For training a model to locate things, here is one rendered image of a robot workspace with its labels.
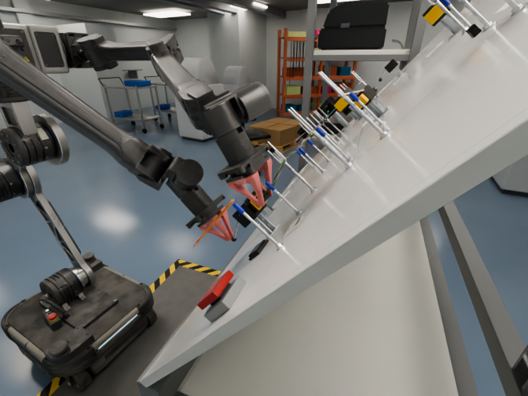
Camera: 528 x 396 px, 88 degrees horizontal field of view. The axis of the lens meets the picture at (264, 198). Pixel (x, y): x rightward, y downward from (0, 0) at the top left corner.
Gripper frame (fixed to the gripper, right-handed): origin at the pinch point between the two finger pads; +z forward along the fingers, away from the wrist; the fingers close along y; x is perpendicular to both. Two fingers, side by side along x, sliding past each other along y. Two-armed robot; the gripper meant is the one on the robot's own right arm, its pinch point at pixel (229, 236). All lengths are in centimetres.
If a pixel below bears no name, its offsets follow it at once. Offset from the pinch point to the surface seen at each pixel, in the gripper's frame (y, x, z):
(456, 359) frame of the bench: 7, -25, 54
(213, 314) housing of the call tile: -23.5, -17.2, 2.4
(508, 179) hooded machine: 328, -23, 197
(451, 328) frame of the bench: 15, -24, 55
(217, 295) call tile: -22.4, -20.0, 0.2
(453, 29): 49, -55, -4
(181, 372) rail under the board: -25.5, 8.9, 13.6
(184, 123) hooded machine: 344, 345, -142
